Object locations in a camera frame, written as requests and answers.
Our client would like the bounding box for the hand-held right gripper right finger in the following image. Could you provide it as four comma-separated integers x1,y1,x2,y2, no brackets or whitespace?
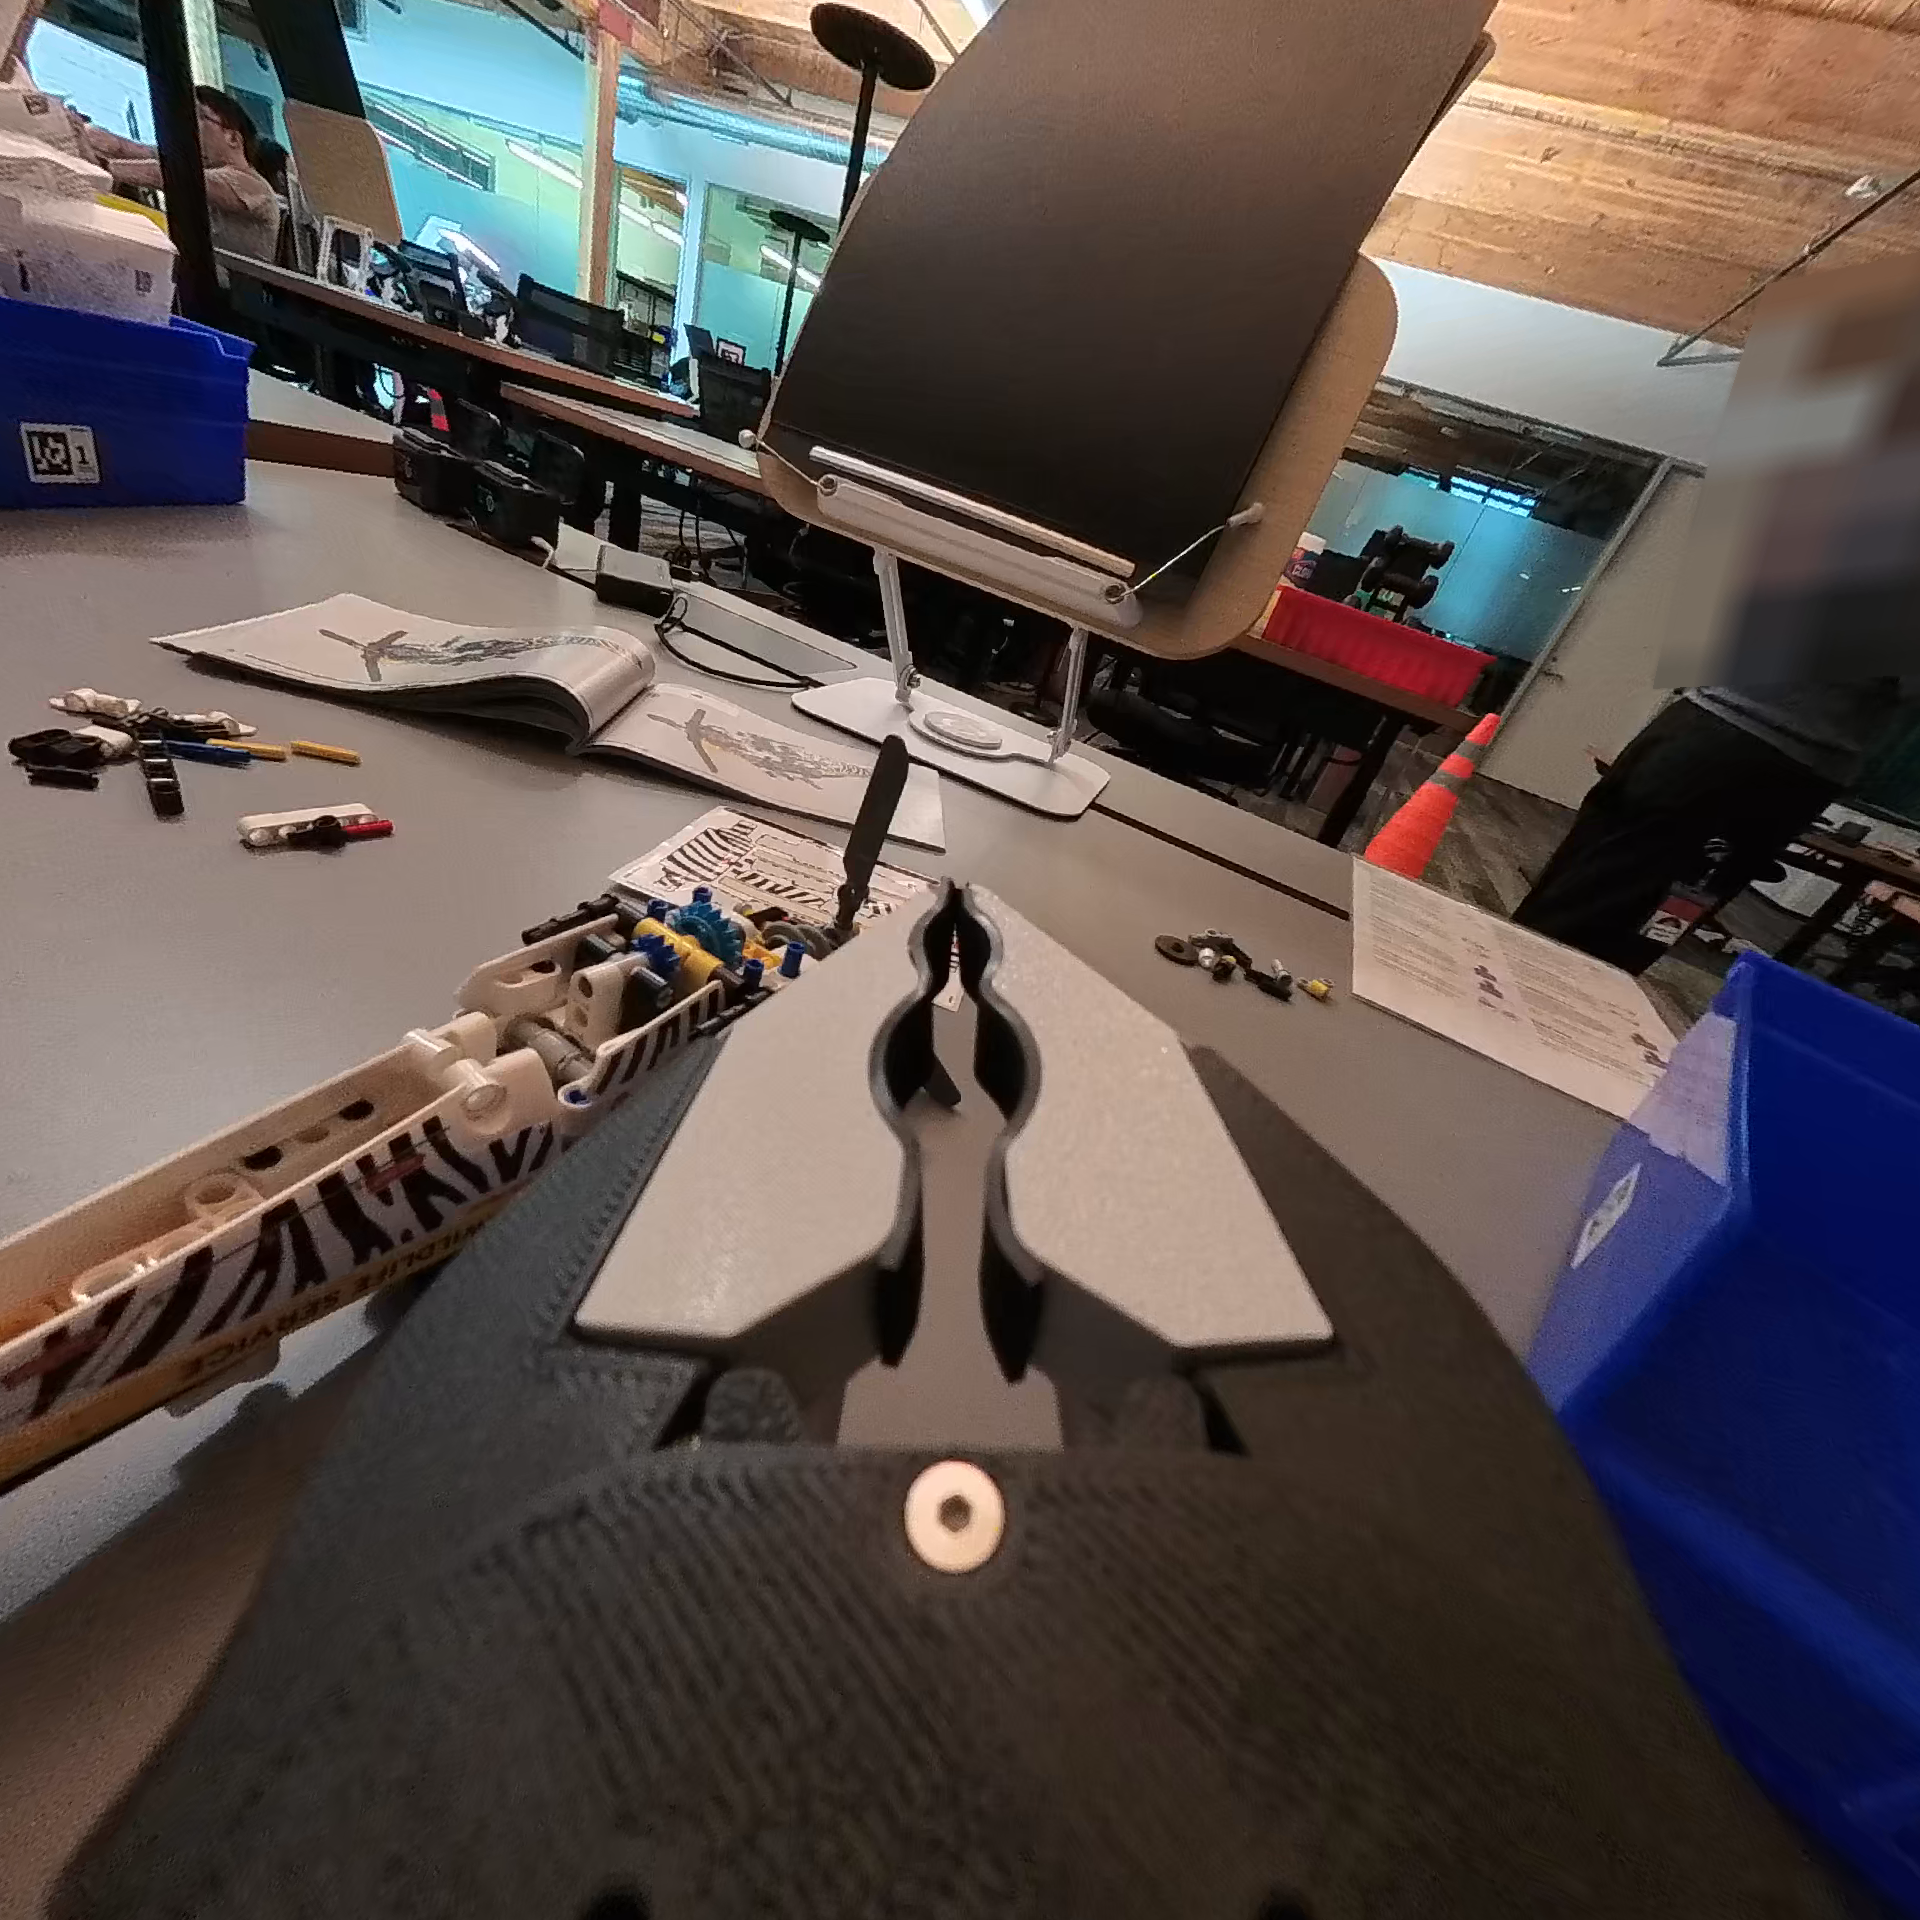
961,886,1337,1384

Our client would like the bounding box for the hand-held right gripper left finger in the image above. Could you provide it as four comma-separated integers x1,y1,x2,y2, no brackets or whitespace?
574,886,963,1375

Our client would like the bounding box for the lego helicopter model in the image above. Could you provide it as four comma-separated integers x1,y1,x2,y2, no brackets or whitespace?
0,737,969,1489

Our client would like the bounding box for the lego instruction booklet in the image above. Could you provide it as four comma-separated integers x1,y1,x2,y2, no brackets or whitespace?
153,593,946,856

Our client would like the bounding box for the pile of black yellow lego pieces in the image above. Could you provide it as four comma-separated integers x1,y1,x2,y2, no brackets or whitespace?
1155,930,1337,1005

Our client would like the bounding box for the pile of mixed lego pieces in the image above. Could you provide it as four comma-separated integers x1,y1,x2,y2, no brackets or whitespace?
8,686,366,818

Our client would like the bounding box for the zebra striped sticker sheet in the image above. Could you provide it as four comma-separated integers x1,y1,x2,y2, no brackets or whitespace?
608,807,939,933

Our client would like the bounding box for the printed white paper sheet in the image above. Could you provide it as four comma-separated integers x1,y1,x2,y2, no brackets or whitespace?
1352,856,1682,1121

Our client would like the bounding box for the orange traffic cone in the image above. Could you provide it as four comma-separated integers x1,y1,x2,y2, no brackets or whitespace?
1363,711,1502,880

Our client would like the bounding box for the red plastic bin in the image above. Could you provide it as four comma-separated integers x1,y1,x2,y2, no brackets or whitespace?
1259,584,1500,706

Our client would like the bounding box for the blue plastic bin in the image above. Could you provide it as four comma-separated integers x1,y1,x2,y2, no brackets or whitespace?
1526,949,1920,1907
0,296,254,511

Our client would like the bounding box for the black charging dock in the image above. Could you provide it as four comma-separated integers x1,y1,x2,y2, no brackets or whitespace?
393,423,565,544

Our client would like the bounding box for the long wooden desk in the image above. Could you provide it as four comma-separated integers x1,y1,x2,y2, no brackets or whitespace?
217,248,706,454

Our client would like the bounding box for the black cable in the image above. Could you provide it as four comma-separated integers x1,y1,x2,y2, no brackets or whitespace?
652,593,797,694

